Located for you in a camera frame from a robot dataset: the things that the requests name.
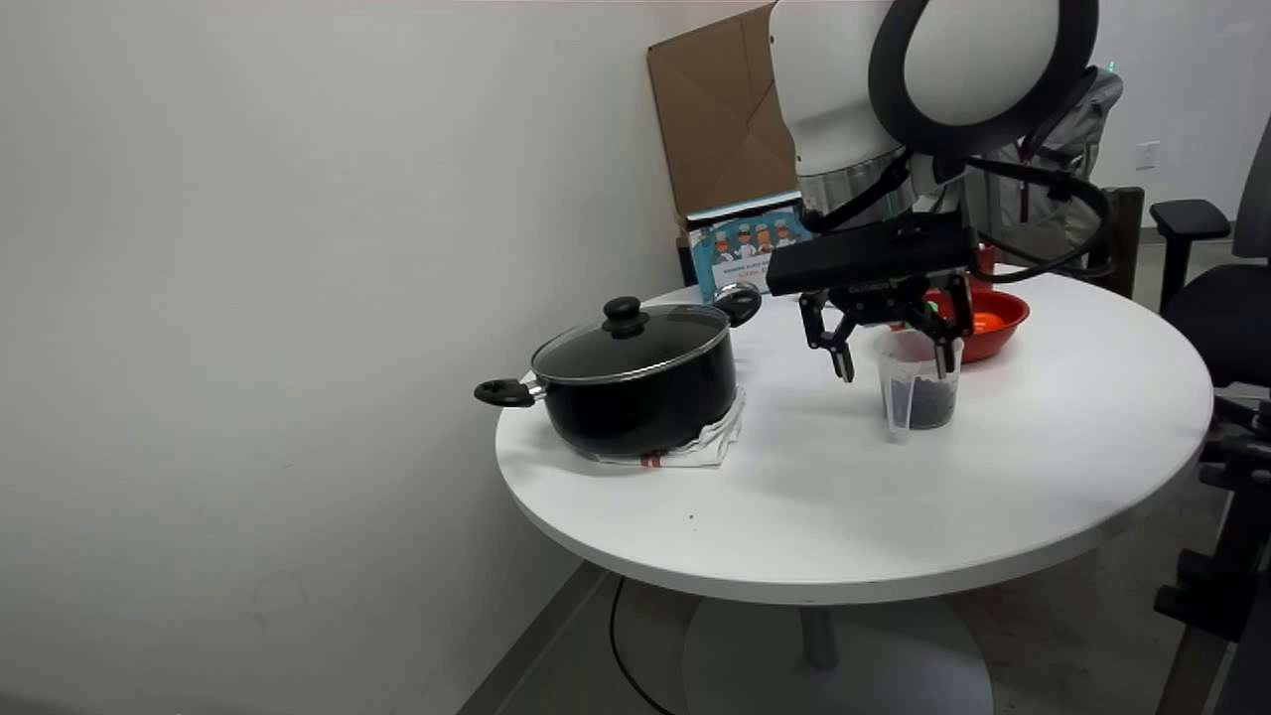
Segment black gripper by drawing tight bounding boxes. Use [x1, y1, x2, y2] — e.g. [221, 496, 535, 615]
[793, 269, 980, 391]

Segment dark brown beans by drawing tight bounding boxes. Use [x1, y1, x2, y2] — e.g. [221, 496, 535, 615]
[886, 374, 956, 435]

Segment red bowl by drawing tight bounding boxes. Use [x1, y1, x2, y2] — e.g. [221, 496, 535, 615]
[886, 283, 1033, 371]

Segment grey backpack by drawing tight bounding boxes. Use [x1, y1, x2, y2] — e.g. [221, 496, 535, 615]
[977, 63, 1129, 264]

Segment dark wooden chair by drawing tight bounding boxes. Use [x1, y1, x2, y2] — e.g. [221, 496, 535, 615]
[1094, 183, 1146, 304]

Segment black glass pot lid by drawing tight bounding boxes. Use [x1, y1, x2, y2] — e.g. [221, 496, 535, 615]
[528, 296, 736, 391]

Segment black cooking pot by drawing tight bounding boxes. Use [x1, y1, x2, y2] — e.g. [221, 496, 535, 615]
[473, 289, 767, 464]

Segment brown cardboard sheet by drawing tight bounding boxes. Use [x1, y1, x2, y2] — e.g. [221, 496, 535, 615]
[642, 0, 814, 231]

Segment black office chair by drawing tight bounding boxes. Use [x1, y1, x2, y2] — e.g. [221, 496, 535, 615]
[1146, 117, 1271, 394]

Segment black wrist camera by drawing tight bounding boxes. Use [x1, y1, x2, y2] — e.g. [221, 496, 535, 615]
[763, 211, 984, 304]

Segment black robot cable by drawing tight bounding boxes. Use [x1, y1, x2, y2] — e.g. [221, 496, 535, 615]
[808, 0, 1125, 289]

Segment white table pedestal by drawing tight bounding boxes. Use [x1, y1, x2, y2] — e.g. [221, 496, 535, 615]
[679, 594, 996, 715]

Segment black floor cable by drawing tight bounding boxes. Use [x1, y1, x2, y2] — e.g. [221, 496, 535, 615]
[605, 573, 679, 715]

